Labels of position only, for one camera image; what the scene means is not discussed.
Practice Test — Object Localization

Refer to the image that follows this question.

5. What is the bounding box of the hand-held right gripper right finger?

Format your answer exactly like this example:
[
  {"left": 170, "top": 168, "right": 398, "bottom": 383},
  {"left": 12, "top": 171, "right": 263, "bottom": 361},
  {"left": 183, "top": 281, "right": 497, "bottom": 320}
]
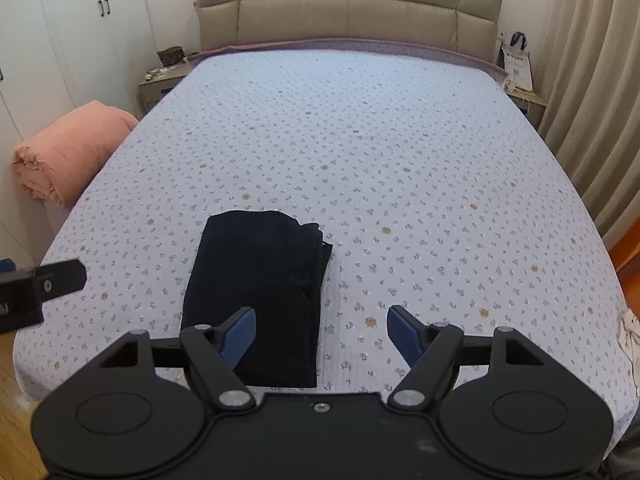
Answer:
[{"left": 387, "top": 305, "right": 547, "bottom": 413}]

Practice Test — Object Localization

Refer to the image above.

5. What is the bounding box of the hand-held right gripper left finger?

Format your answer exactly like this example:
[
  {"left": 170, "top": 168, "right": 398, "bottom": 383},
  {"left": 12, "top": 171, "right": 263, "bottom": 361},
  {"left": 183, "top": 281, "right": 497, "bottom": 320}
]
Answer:
[{"left": 100, "top": 306, "right": 257, "bottom": 413}]

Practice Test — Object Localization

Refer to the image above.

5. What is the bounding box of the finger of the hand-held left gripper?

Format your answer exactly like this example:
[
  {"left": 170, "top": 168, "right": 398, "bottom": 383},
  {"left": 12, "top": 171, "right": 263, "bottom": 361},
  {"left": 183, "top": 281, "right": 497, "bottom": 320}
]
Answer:
[{"left": 32, "top": 259, "right": 89, "bottom": 304}]

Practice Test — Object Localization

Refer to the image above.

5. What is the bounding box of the dark navy garment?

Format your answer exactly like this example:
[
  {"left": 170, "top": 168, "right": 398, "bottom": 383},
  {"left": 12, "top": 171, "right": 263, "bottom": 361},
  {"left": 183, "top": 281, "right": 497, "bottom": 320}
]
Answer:
[{"left": 180, "top": 210, "right": 334, "bottom": 390}]

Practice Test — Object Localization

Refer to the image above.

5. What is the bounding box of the rolled pink blanket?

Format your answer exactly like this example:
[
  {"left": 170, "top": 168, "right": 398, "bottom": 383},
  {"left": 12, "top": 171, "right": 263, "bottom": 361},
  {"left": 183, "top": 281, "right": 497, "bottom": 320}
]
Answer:
[{"left": 12, "top": 100, "right": 140, "bottom": 207}]

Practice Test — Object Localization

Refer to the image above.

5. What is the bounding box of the bed with dotted sheet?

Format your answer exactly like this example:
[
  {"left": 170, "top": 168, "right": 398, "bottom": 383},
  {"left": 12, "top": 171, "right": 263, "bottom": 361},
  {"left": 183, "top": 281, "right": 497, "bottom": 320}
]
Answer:
[{"left": 11, "top": 50, "right": 640, "bottom": 441}]

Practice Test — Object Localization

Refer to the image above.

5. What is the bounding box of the grey wooden nightstand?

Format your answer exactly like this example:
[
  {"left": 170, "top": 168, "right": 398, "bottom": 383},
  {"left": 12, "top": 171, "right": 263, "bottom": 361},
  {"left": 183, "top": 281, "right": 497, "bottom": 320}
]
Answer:
[{"left": 138, "top": 62, "right": 194, "bottom": 115}]

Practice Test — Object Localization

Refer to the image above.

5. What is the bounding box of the white crumpled cloth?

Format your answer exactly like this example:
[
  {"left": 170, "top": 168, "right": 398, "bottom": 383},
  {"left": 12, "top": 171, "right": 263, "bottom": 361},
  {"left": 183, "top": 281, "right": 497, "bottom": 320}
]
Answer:
[{"left": 619, "top": 310, "right": 640, "bottom": 362}]

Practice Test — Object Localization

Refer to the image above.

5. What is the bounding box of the white wardrobe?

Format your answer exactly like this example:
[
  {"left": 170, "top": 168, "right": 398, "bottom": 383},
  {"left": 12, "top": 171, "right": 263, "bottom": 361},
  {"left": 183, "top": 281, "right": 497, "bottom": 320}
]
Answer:
[{"left": 0, "top": 0, "right": 168, "bottom": 241}]

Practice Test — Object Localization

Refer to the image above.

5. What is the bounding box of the light wooden nightstand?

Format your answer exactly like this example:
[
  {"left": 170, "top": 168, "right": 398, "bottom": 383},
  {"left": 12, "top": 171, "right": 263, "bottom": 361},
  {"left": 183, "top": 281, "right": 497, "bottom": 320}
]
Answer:
[{"left": 502, "top": 86, "right": 549, "bottom": 130}]

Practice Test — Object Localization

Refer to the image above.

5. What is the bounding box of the purple bed sheet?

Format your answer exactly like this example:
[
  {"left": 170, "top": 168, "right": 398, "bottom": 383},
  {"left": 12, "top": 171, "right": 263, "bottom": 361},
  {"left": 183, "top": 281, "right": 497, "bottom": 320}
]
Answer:
[{"left": 185, "top": 36, "right": 511, "bottom": 88}]

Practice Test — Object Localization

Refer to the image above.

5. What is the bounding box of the white paper shopping bag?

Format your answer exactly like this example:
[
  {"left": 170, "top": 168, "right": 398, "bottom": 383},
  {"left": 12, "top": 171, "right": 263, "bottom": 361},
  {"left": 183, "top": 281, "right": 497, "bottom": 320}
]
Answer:
[{"left": 500, "top": 31, "right": 534, "bottom": 92}]

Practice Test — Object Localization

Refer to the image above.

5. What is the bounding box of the beige curtain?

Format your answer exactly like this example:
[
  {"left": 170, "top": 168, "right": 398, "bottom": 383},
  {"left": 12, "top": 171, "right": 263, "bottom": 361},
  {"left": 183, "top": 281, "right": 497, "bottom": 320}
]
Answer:
[{"left": 537, "top": 0, "right": 640, "bottom": 253}]

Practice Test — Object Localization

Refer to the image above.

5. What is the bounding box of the beige upholstered headboard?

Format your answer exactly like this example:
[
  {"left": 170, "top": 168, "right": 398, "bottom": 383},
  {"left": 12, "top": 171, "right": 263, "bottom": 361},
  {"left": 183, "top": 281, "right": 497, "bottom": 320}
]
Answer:
[{"left": 193, "top": 0, "right": 505, "bottom": 67}]

